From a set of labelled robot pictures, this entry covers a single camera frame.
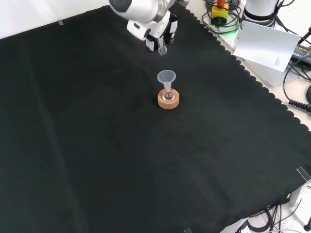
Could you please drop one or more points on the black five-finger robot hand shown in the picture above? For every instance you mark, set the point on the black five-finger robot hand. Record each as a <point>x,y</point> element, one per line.
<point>167,26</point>

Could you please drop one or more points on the clear glass graduated cylinder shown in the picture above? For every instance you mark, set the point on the clear glass graduated cylinder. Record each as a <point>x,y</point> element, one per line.
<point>162,50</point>

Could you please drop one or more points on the clear plastic funnel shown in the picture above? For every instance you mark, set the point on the clear plastic funnel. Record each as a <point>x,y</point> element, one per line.
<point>166,76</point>

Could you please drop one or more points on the yellow stop button box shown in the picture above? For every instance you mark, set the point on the yellow stop button box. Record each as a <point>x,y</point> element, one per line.
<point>219,15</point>

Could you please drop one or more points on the small round-bottom glass flask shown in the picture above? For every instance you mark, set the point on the small round-bottom glass flask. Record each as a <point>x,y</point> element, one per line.
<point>168,96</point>

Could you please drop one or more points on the pale white board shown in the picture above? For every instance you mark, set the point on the pale white board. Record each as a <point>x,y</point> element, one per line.
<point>264,44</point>

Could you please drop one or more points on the grey tape strip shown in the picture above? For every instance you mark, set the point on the grey tape strip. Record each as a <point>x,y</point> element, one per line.
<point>61,23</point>

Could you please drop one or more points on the black power adapter yellow label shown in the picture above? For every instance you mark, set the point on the black power adapter yellow label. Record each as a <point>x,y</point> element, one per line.
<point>302,53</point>

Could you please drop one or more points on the black bench cloth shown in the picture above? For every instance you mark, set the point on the black bench cloth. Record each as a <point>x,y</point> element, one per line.
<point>97,145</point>

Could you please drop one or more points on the clear tape strip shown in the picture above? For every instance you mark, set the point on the clear tape strip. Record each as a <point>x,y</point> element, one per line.
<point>304,174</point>
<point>187,230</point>

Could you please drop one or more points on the aluminium bench frame post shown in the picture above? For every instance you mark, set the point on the aluminium bench frame post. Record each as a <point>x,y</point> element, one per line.
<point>300,194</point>

